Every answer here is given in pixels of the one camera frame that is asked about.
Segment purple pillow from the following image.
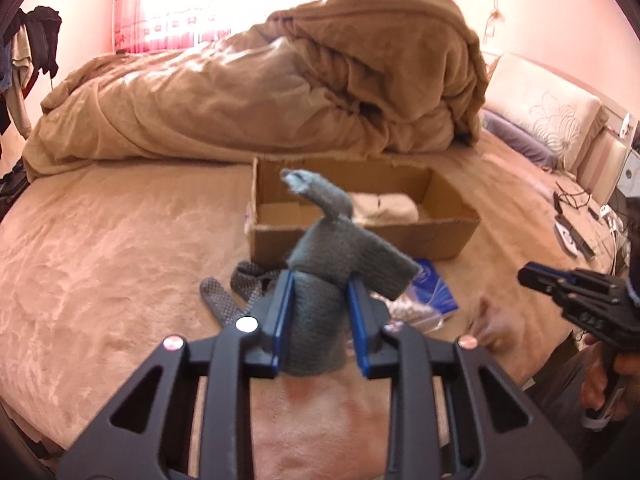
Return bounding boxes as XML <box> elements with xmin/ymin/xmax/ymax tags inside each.
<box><xmin>479</xmin><ymin>110</ymin><xmax>560</xmax><ymax>169</ymax></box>

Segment grey knitted sock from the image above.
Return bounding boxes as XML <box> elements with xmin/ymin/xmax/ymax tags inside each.
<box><xmin>280</xmin><ymin>167</ymin><xmax>421</xmax><ymax>378</ymax></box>

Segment hanging wall cord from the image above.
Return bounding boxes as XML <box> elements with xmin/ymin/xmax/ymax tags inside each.
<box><xmin>481</xmin><ymin>0</ymin><xmax>507</xmax><ymax>47</ymax></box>

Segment cardboard box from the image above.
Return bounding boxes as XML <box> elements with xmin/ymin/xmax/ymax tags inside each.
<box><xmin>244</xmin><ymin>156</ymin><xmax>482</xmax><ymax>267</ymax></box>

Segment person's right hand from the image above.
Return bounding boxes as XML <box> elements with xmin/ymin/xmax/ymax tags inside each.
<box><xmin>580</xmin><ymin>344</ymin><xmax>640</xmax><ymax>423</ymax></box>

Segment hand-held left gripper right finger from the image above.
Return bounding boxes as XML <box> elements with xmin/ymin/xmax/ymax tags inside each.
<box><xmin>347</xmin><ymin>277</ymin><xmax>584</xmax><ymax>480</ymax></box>

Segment patterned grey sock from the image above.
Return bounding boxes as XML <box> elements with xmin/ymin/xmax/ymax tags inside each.
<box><xmin>200</xmin><ymin>260</ymin><xmax>282</xmax><ymax>333</ymax></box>

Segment hanging dark clothes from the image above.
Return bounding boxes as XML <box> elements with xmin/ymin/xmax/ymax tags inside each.
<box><xmin>0</xmin><ymin>5</ymin><xmax>63</xmax><ymax>137</ymax></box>

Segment pink window curtain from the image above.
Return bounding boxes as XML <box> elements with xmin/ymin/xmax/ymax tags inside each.
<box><xmin>114</xmin><ymin>0</ymin><xmax>361</xmax><ymax>55</ymax></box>

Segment person's dark trousers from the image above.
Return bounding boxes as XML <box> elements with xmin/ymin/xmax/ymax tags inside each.
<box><xmin>520</xmin><ymin>332</ymin><xmax>640</xmax><ymax>480</ymax></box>

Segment bed with brown sheet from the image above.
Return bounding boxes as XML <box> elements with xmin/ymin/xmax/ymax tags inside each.
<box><xmin>0</xmin><ymin>130</ymin><xmax>623</xmax><ymax>466</ymax></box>

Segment beige padded headboard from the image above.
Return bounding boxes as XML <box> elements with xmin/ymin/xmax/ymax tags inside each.
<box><xmin>482</xmin><ymin>49</ymin><xmax>640</xmax><ymax>196</ymax></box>

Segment crumpled brown blanket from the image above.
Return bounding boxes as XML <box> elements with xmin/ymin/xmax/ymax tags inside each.
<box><xmin>22</xmin><ymin>0</ymin><xmax>490</xmax><ymax>177</ymax></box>

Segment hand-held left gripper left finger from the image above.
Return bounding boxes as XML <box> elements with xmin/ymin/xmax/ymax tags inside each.
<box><xmin>56</xmin><ymin>270</ymin><xmax>296</xmax><ymax>480</ymax></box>

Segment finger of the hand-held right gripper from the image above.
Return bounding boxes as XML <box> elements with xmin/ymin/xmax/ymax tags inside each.
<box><xmin>550</xmin><ymin>284</ymin><xmax>601</xmax><ymax>333</ymax></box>
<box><xmin>517</xmin><ymin>262</ymin><xmax>581</xmax><ymax>292</ymax></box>

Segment clear plastic bag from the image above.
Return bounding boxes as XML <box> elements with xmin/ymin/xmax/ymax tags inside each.
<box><xmin>372</xmin><ymin>294</ymin><xmax>446</xmax><ymax>333</ymax></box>

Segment folded white cloth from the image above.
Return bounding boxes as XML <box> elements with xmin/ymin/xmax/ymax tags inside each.
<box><xmin>347</xmin><ymin>191</ymin><xmax>421</xmax><ymax>226</ymax></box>

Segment black cable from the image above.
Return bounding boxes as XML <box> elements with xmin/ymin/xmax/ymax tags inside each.
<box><xmin>552</xmin><ymin>179</ymin><xmax>595</xmax><ymax>212</ymax></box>

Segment blue packet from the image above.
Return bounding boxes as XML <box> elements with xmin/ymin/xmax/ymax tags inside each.
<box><xmin>410</xmin><ymin>259</ymin><xmax>460</xmax><ymax>313</ymax></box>

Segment white embroidered pillow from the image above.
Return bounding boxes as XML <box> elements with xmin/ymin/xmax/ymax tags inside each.
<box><xmin>482</xmin><ymin>54</ymin><xmax>610</xmax><ymax>172</ymax></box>

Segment black bag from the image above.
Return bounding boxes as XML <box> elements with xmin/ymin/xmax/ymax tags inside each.
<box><xmin>0</xmin><ymin>157</ymin><xmax>32</xmax><ymax>202</ymax></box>

